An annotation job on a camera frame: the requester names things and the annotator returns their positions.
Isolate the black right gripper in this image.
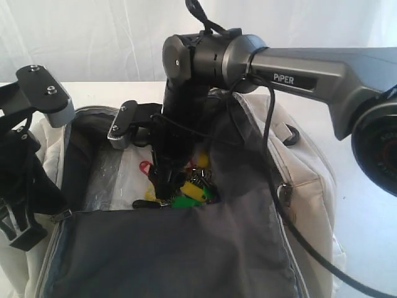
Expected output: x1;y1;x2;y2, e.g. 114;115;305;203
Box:
150;80;214;201

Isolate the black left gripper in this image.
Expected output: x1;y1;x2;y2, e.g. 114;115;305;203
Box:
1;130;67;251

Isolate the colourful key tag bunch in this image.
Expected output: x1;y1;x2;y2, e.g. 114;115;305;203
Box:
132;151;221;210

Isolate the beige fabric duffel bag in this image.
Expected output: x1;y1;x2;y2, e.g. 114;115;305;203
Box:
1;94;340;297

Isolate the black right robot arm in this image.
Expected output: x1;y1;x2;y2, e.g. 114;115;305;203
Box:
149;30;396;199

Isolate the white backdrop curtain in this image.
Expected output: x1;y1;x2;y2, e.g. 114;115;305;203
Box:
1;1;396;82

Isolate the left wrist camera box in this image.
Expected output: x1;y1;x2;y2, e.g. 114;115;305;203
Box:
1;65;75;134

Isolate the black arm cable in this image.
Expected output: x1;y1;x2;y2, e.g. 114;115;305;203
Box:
151;0;397;298

